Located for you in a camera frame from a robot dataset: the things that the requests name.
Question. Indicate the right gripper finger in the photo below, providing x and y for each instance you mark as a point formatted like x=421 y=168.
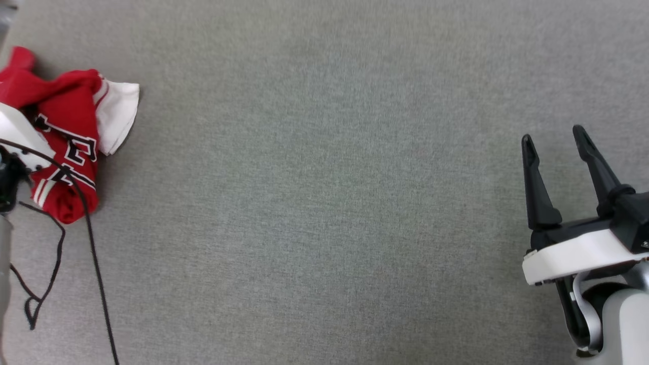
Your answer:
x=598 y=172
x=540 y=208

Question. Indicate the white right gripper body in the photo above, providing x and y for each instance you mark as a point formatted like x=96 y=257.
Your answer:
x=573 y=253

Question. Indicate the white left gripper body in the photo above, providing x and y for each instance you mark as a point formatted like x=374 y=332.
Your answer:
x=20 y=134

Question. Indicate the red white basketball jersey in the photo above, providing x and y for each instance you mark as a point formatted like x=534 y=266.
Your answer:
x=71 y=116

